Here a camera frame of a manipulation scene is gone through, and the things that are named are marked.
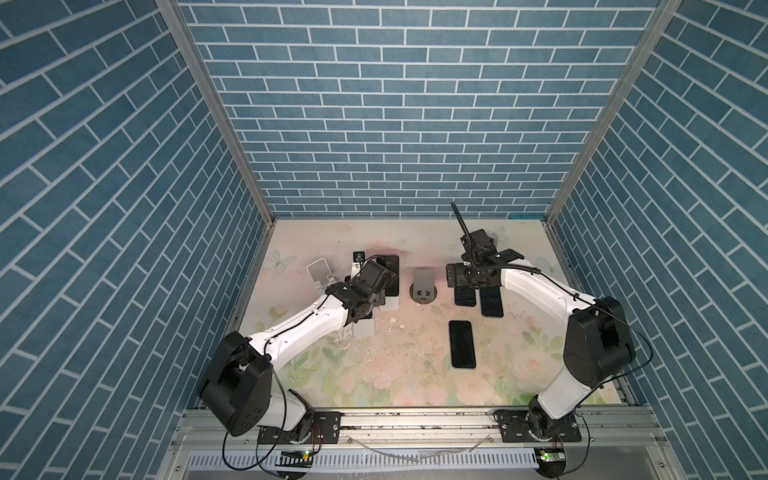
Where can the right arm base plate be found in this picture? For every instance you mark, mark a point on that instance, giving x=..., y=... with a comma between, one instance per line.
x=521, y=425

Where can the black phone cracked screen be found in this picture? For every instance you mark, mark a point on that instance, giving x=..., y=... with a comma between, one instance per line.
x=465, y=296

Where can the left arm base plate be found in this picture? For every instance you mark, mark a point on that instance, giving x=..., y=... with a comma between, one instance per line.
x=322, y=425

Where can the black phone teal edge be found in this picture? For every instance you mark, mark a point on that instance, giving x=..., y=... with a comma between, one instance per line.
x=491, y=303

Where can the left controller board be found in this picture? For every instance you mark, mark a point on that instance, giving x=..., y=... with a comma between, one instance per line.
x=293, y=465

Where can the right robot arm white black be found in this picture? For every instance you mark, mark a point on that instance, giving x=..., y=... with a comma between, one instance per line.
x=597, y=342

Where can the white stand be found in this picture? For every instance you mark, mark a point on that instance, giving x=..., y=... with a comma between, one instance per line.
x=320, y=274
x=364, y=328
x=391, y=303

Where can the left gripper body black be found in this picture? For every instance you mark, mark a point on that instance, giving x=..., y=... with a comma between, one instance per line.
x=382, y=290

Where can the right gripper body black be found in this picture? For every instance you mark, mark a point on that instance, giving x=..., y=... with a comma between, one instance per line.
x=463, y=275

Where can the aluminium corner post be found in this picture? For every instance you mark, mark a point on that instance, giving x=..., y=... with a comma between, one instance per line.
x=172, y=14
x=657, y=24

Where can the white vented cable duct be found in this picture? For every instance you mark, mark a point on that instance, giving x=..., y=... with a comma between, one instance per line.
x=390, y=460

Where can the black phone pink edge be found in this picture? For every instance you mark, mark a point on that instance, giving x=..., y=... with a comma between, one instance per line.
x=392, y=264

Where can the controller board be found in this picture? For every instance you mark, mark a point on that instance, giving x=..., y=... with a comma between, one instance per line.
x=293, y=465
x=551, y=462

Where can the right aluminium corner post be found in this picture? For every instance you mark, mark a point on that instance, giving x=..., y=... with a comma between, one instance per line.
x=657, y=24

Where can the dark round phone stand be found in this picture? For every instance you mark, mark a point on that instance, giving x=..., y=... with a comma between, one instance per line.
x=423, y=289

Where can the left aluminium corner post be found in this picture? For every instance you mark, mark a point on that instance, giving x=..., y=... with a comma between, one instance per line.
x=172, y=14

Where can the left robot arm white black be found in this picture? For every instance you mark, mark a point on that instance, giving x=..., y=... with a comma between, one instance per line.
x=237, y=384

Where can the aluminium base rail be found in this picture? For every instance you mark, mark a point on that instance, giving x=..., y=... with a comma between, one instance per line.
x=618, y=442

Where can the right controller board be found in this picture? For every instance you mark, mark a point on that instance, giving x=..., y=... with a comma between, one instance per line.
x=551, y=462

